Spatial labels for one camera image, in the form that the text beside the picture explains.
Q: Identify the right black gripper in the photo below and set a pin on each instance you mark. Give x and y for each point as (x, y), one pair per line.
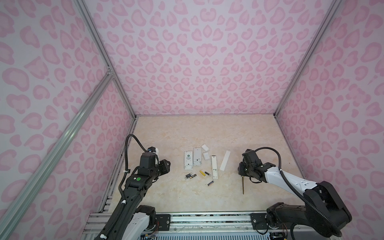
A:
(240, 169)

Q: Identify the small white battery cover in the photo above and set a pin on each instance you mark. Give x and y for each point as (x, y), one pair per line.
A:
(206, 156)

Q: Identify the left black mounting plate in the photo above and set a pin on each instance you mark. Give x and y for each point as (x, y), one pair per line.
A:
(160, 222)

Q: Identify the white remote angled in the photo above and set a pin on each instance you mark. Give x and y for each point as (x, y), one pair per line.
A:
(197, 156)

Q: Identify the aluminium diagonal frame bar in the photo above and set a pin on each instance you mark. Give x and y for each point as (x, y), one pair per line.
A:
(21, 204)

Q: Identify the white remote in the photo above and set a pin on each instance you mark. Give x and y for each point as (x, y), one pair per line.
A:
(188, 160)

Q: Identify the black mounting plate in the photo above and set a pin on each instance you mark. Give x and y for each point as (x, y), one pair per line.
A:
(259, 222)
(160, 222)

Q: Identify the aluminium front rail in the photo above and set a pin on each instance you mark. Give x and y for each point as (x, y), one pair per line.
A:
(214, 226)

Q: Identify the slim white remote control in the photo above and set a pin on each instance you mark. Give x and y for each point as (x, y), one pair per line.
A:
(214, 167)

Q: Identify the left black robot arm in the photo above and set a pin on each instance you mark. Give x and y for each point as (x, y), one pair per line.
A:
(136, 187)

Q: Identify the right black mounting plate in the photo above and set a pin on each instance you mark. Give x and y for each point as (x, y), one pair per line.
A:
(259, 222)

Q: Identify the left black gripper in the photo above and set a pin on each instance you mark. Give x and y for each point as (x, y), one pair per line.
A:
(165, 167)

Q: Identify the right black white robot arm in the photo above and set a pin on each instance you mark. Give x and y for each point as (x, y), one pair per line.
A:
(322, 209)

